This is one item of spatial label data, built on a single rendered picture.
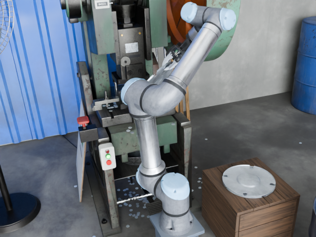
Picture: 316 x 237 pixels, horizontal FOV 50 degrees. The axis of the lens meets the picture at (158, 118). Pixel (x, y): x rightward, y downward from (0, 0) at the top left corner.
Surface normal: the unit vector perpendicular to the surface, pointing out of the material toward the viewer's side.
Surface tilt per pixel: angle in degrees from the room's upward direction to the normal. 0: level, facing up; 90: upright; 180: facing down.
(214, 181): 0
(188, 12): 63
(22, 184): 0
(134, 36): 90
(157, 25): 90
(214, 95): 90
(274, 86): 90
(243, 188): 0
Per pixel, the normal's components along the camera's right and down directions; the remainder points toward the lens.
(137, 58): 0.32, 0.40
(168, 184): 0.04, -0.85
